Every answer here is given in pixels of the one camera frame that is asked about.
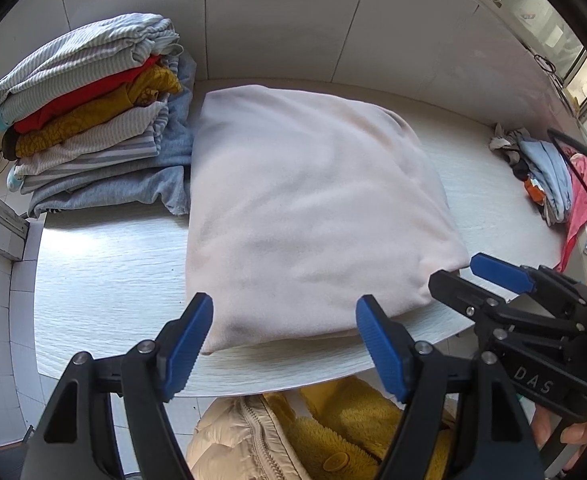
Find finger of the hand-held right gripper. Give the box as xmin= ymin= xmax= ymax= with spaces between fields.
xmin=470 ymin=252 xmax=587 ymax=311
xmin=428 ymin=270 xmax=587 ymax=336

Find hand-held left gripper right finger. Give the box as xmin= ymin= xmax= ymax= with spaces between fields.
xmin=356 ymin=294 xmax=544 ymax=480

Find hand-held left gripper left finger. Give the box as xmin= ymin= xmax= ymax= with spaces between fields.
xmin=20 ymin=292 xmax=215 ymax=480

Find beige pants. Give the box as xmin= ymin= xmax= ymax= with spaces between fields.
xmin=186 ymin=85 xmax=470 ymax=356

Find person's yellow fleece pants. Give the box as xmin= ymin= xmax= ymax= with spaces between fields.
xmin=263 ymin=375 xmax=470 ymax=480

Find person's right hand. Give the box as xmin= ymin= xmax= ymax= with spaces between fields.
xmin=531 ymin=404 xmax=587 ymax=462

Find orange and blue garment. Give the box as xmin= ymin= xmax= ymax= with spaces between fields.
xmin=523 ymin=177 xmax=547 ymax=206

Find person's beige puffer jacket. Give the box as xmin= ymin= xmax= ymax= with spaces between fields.
xmin=186 ymin=392 xmax=315 ymax=480

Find dark brown garment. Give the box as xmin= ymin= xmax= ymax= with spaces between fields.
xmin=511 ymin=152 xmax=535 ymax=181

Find light blue garment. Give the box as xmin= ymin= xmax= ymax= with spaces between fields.
xmin=518 ymin=139 xmax=573 ymax=224

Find cream black striped cloth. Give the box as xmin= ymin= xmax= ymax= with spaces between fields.
xmin=489 ymin=122 xmax=529 ymax=151

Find glass window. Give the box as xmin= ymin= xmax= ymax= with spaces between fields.
xmin=468 ymin=0 xmax=587 ymax=121

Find stack of folded clothes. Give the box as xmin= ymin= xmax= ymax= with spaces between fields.
xmin=0 ymin=12 xmax=198 ymax=219

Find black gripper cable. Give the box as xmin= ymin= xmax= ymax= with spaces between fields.
xmin=547 ymin=129 xmax=587 ymax=271

